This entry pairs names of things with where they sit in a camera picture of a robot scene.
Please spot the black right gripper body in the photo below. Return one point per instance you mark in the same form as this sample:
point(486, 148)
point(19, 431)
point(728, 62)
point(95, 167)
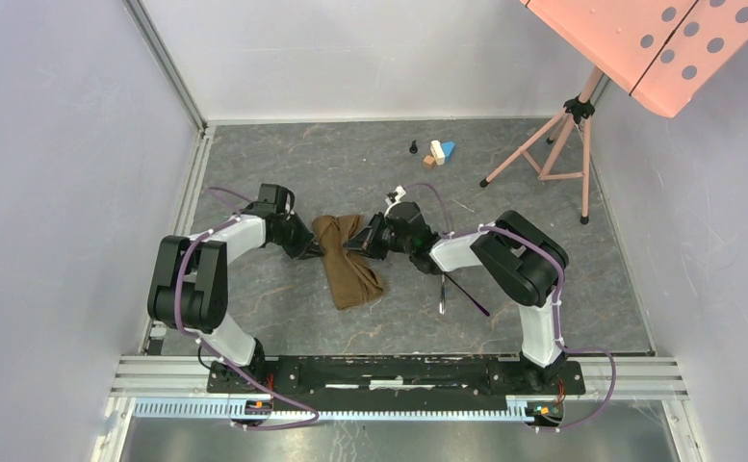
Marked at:
point(395, 243)

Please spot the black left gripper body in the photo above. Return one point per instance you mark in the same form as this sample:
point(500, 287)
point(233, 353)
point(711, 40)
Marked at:
point(294, 236)

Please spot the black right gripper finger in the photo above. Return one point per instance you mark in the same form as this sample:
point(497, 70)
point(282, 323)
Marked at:
point(377, 235)
point(361, 242)

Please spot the brown cloth napkin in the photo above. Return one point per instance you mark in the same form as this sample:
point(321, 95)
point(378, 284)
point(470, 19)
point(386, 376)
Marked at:
point(350, 279)

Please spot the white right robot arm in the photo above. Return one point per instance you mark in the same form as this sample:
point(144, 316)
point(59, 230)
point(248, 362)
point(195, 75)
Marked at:
point(528, 265)

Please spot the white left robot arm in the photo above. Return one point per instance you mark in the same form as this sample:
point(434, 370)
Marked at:
point(189, 291)

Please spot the silver fork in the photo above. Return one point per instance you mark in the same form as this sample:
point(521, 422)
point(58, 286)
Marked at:
point(442, 305)

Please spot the cream toy brick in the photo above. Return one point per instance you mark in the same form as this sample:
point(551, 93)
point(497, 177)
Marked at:
point(437, 153)

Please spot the blue wooden triangle block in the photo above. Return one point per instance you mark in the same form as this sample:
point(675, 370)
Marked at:
point(447, 148)

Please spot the purple spoon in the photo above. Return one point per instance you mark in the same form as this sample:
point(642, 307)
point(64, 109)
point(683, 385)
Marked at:
point(476, 303)

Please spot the pink tripod stand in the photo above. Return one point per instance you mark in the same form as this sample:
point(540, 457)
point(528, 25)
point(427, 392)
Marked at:
point(576, 113)

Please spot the pink perforated stand board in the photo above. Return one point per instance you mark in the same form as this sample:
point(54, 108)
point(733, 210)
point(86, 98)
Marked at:
point(661, 52)

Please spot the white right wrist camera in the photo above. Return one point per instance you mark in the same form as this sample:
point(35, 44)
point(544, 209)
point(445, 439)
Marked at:
point(396, 196)

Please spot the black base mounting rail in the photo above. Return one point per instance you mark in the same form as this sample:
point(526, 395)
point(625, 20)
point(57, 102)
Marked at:
point(414, 382)

